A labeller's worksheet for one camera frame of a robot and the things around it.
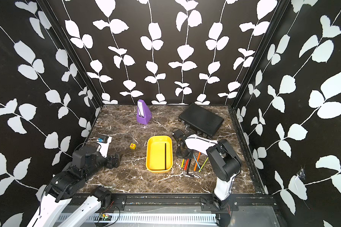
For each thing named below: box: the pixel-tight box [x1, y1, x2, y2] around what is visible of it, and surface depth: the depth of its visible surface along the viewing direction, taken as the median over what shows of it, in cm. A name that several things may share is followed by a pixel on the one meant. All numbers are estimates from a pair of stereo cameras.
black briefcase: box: [178, 102, 225, 139], surface depth 106 cm
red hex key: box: [183, 158, 190, 171], surface depth 90 cm
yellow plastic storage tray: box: [145, 135, 174, 174], surface depth 93 cm
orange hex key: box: [193, 151, 202, 172], surface depth 91 cm
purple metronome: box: [136, 99, 153, 125], surface depth 106 cm
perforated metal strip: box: [56, 213, 218, 223], surface depth 71 cm
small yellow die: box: [129, 142, 137, 150], surface depth 96 cm
